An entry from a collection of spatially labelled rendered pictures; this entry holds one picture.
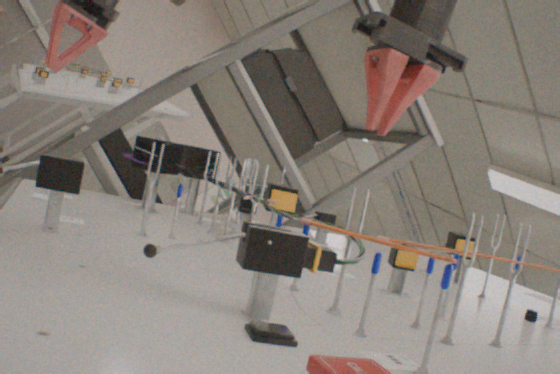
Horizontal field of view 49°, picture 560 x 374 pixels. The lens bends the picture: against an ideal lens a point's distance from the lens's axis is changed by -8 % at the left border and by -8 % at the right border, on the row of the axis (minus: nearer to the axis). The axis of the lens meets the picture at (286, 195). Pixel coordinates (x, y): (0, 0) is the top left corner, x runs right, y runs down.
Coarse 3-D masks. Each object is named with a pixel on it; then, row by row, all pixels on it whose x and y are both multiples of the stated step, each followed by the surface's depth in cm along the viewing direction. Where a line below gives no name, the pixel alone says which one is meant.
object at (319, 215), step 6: (306, 216) 137; (318, 216) 138; (324, 216) 137; (330, 216) 138; (330, 222) 138; (318, 228) 139; (324, 228) 138; (318, 234) 138; (324, 234) 138; (318, 240) 138; (324, 240) 138
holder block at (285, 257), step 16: (256, 224) 62; (240, 240) 62; (256, 240) 59; (272, 240) 60; (288, 240) 60; (304, 240) 60; (240, 256) 61; (256, 256) 59; (272, 256) 60; (288, 256) 60; (304, 256) 60; (272, 272) 60; (288, 272) 60
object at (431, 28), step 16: (400, 0) 58; (416, 0) 57; (432, 0) 57; (448, 0) 58; (368, 16) 58; (384, 16) 56; (400, 16) 58; (416, 16) 57; (432, 16) 57; (448, 16) 58; (352, 32) 62; (368, 32) 61; (416, 32) 57; (432, 32) 57; (432, 48) 58; (448, 48) 58; (448, 64) 59; (464, 64) 58
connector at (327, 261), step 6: (306, 252) 61; (312, 252) 61; (324, 252) 62; (330, 252) 62; (336, 252) 62; (306, 258) 61; (312, 258) 61; (324, 258) 62; (330, 258) 62; (336, 258) 62; (306, 264) 61; (312, 264) 61; (318, 264) 62; (324, 264) 62; (330, 264) 62; (324, 270) 62; (330, 270) 62
